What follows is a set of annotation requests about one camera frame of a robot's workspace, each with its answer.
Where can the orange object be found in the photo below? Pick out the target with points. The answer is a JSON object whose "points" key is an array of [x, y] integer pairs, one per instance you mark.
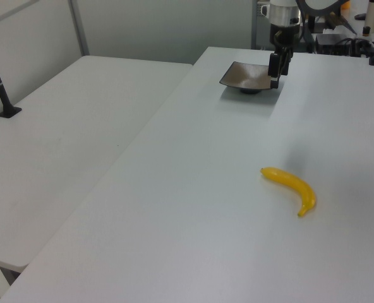
{"points": [[346, 3]]}

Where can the thin black vertical pole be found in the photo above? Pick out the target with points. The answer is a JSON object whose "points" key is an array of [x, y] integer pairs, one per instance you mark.
{"points": [[311, 31]]}

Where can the white side table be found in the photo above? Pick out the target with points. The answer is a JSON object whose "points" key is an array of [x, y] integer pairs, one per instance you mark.
{"points": [[63, 142]]}

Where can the cream cylinder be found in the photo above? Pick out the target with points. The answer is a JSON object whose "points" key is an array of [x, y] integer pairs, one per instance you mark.
{"points": [[372, 14]]}

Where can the brown square ceramic plate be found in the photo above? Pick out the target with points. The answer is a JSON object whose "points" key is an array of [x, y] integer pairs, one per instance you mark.
{"points": [[244, 75]]}

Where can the black electronics box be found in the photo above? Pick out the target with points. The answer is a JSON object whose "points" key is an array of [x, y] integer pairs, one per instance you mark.
{"points": [[330, 42]]}

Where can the yellow banana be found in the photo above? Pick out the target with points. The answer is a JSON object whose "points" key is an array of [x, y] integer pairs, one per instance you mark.
{"points": [[297, 184]]}

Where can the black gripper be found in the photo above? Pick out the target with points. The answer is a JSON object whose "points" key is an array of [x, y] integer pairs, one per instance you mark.
{"points": [[285, 34]]}

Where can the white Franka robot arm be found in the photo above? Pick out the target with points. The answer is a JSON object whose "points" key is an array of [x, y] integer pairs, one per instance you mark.
{"points": [[283, 14]]}

